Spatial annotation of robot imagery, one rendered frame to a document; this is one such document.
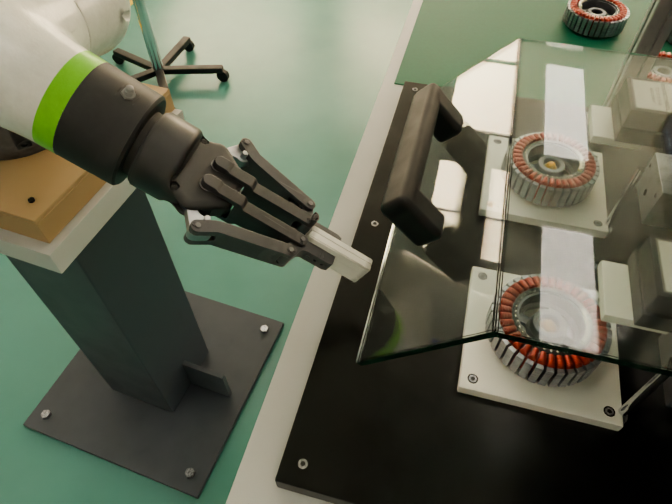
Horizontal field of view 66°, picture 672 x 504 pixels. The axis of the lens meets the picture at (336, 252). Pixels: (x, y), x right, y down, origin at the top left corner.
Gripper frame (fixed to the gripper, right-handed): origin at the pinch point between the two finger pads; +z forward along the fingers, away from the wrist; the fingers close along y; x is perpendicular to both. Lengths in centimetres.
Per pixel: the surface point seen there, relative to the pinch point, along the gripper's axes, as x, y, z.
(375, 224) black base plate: -5.7, -11.9, 5.5
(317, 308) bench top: -9.6, 0.4, 3.2
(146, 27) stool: -107, -135, -68
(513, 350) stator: 6.3, 4.2, 17.7
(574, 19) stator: 7, -71, 27
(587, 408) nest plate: 7.2, 6.5, 26.0
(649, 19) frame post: 22, -42, 23
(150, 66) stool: -125, -137, -63
